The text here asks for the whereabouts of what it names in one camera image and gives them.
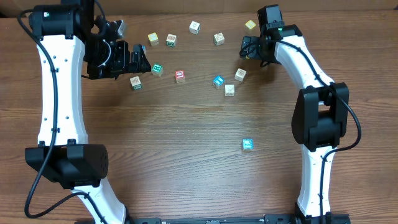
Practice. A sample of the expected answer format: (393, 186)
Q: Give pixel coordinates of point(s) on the yellow top block right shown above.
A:
(250, 26)

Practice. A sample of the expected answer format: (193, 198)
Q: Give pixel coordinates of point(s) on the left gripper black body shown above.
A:
(104, 59)

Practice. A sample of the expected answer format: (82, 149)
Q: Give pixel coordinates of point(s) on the white block top centre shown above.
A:
(194, 27)

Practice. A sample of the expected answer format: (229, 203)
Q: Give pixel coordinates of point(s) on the red letter U block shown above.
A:
(180, 76)

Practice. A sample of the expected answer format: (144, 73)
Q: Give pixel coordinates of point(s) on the white picture block dark side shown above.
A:
(240, 74)

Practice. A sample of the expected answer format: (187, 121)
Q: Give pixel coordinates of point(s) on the white picture block centre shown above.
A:
(218, 39)

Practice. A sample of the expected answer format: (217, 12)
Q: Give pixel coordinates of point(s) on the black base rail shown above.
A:
(267, 219)

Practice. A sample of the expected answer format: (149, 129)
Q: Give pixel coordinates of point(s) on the green letter R block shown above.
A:
(157, 70)

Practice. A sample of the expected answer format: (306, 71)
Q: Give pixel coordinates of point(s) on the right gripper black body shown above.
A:
(256, 51)

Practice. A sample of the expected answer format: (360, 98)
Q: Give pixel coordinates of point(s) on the white block blue side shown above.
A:
(248, 144)

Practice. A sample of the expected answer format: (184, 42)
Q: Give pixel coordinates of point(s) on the wooden block green letter side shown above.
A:
(171, 40)

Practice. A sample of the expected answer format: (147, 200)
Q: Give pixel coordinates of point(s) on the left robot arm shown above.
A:
(70, 38)

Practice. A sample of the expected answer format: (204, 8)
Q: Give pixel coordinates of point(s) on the white block yellow side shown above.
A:
(229, 90)

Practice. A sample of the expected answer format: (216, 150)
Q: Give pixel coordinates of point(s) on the yellow top block left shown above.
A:
(153, 39)

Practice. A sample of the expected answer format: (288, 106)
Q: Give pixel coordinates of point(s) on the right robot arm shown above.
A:
(320, 114)

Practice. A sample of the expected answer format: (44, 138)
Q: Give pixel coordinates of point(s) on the white grapes picture block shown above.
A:
(136, 83)

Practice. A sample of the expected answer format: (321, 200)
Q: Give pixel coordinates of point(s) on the blue letter T block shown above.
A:
(218, 81)

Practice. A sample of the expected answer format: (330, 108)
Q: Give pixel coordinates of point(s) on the blue letter block far left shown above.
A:
(144, 49)

